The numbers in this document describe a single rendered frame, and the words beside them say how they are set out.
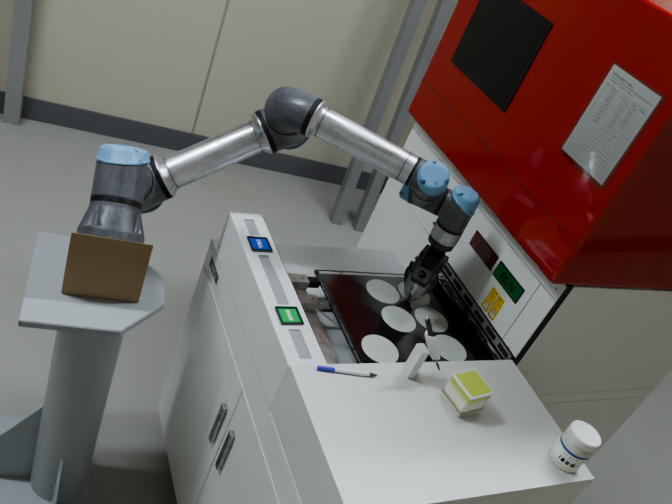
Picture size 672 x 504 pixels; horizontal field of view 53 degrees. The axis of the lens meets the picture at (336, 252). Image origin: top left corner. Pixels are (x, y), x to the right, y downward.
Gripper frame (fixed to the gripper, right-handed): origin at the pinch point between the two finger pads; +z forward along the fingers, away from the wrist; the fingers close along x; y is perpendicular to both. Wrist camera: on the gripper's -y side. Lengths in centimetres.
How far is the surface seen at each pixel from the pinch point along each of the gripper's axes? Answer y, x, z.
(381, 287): -0.5, 8.1, 1.3
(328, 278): -10.6, 20.6, 1.3
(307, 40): 175, 132, 10
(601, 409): 32, -65, 18
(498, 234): 10.8, -11.5, -25.4
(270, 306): -40.6, 22.9, -4.7
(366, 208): 171, 62, 76
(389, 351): -22.7, -4.4, 1.3
